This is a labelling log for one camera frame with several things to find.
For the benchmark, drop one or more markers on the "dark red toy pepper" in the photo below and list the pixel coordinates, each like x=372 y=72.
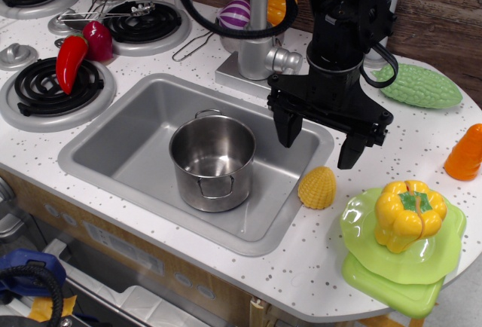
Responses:
x=99 y=39

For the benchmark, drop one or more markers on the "yellow tape piece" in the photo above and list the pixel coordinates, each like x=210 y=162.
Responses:
x=42 y=308

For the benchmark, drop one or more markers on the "middle stove burner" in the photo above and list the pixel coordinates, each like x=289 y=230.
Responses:
x=146 y=27

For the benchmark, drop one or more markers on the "red toy chili pepper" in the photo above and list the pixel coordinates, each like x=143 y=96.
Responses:
x=69 y=59

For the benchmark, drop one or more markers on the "light green toy plate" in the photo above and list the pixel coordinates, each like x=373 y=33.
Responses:
x=424 y=262

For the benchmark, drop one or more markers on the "grey toy sink basin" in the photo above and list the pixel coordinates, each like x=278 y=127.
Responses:
x=125 y=151

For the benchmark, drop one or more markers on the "purple white striped toy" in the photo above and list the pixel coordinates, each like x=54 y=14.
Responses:
x=235 y=15

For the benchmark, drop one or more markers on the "orange toy pumpkin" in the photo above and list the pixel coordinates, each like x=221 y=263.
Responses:
x=276 y=11

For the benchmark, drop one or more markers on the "stainless steel pot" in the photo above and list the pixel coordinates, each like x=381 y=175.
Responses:
x=213 y=157

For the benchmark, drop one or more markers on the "green toy bitter gourd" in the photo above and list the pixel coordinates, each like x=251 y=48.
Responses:
x=421 y=87

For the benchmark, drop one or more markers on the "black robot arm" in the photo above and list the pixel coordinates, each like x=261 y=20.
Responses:
x=344 y=49

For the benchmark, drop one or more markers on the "yellow toy bell pepper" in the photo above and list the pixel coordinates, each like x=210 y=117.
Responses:
x=407 y=211

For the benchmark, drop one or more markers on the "front left stove burner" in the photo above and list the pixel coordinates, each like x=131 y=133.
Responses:
x=32 y=99

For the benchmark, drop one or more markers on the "yellow toy corn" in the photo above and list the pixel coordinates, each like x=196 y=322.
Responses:
x=317 y=189

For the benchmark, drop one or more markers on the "orange toy carrot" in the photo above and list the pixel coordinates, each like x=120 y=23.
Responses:
x=464 y=161

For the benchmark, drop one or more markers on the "silver stove knob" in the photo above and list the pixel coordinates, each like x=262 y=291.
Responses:
x=17 y=56

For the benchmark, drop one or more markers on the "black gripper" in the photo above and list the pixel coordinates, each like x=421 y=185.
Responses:
x=333 y=98

